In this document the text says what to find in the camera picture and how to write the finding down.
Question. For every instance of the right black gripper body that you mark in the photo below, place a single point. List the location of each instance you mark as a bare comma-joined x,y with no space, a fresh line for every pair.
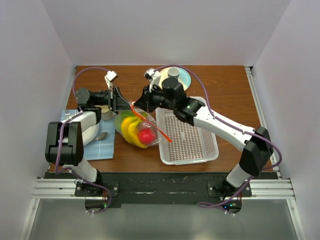
156,99

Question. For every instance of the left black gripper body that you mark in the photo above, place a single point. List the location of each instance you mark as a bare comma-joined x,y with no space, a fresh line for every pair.
100,98

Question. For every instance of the yellow fake banana bunch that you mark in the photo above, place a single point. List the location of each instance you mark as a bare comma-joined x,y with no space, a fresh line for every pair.
129,130

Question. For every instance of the clear orange zip bag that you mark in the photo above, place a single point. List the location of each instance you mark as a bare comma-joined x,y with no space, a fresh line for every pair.
148,122

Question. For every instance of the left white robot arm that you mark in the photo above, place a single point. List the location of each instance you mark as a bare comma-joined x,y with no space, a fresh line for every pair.
66,139

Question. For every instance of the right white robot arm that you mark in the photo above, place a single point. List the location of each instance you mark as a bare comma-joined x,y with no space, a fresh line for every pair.
255,144

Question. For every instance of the green fake starfruit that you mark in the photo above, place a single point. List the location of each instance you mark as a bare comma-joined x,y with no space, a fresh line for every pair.
120,117

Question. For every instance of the red fake apple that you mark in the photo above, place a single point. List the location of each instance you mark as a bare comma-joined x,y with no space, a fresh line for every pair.
147,136

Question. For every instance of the cream enamel mug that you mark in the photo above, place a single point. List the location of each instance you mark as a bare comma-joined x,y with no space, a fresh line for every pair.
106,113

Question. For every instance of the grey ceramic cup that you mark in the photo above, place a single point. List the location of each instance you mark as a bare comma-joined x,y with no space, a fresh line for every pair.
173,72

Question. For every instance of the white bowl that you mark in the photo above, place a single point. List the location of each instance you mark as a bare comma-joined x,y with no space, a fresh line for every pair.
88,132

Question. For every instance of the metal spoon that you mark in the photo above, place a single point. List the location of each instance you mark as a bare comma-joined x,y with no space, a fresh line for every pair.
101,136

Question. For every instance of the pastel ceramic plate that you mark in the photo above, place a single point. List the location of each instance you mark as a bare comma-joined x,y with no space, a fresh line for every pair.
184,77

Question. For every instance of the blue checked cloth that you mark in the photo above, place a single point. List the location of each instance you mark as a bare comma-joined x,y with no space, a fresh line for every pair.
101,150

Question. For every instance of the white plastic basket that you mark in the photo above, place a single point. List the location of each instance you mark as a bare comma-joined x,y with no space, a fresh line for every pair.
190,144

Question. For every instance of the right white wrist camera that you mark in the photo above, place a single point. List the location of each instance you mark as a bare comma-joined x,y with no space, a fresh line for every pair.
153,76

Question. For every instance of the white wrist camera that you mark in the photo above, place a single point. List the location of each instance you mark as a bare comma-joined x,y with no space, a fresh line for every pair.
109,78
153,76

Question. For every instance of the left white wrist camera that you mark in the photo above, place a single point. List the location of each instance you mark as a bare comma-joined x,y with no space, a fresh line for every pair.
109,78

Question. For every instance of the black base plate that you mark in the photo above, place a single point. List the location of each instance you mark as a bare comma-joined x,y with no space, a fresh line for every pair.
154,188

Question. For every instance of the aluminium frame rail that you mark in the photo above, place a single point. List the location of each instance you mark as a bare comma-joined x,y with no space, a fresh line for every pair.
260,189

